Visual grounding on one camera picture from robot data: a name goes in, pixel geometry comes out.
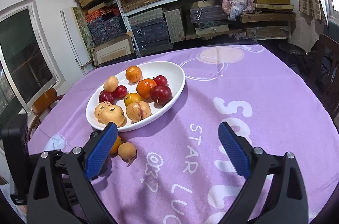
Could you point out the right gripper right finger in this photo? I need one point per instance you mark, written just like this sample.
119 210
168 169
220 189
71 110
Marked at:
286 201

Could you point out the yellow pepino melon striped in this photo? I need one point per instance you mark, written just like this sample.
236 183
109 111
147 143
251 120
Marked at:
138 111

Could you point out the framed picture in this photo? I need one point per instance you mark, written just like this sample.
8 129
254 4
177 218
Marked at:
114 49

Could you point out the brown wooden chair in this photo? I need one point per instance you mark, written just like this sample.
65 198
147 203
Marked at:
40 105

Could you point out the small orange tangerine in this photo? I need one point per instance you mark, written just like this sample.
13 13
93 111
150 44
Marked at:
131 98

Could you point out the orange mandarin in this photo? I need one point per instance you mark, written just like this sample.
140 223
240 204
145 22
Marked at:
145 87
133 74

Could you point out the pink crumpled cloth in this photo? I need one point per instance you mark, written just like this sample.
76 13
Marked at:
235 8

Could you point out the dark wooden chair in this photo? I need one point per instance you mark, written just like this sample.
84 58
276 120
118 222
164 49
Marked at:
323 79

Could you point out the red cherry tomato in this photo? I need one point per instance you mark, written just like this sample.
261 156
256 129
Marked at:
120 92

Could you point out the tan longan fruit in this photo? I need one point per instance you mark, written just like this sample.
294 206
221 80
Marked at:
127 151

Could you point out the window frame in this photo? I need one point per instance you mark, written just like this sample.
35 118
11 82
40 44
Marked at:
26 57

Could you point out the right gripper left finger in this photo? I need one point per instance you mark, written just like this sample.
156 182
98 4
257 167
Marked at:
48 201

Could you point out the small dark red plum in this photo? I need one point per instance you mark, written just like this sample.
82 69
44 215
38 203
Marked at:
106 96

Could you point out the small red tomato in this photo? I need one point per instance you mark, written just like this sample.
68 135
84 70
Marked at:
161 80

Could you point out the tan round fruit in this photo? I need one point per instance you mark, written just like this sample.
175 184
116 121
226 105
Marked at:
111 84

